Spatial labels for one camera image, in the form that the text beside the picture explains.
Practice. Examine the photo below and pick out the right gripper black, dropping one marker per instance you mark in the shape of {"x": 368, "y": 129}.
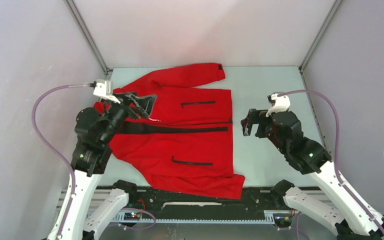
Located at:
{"x": 254, "y": 116}

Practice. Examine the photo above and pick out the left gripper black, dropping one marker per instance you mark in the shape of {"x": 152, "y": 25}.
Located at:
{"x": 145, "y": 103}

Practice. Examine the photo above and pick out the red zip jacket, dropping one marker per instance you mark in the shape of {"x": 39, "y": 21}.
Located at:
{"x": 186, "y": 145}

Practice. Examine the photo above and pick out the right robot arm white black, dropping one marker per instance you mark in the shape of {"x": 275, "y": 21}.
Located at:
{"x": 350, "y": 217}

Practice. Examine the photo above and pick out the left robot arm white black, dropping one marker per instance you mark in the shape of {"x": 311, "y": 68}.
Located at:
{"x": 90, "y": 157}

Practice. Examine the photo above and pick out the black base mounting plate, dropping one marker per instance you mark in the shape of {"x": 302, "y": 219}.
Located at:
{"x": 255, "y": 204}

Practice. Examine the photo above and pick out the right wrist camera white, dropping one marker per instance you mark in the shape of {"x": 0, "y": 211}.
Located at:
{"x": 279, "y": 103}

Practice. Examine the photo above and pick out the grey cable duct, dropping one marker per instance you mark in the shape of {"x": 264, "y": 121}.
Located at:
{"x": 122, "y": 218}

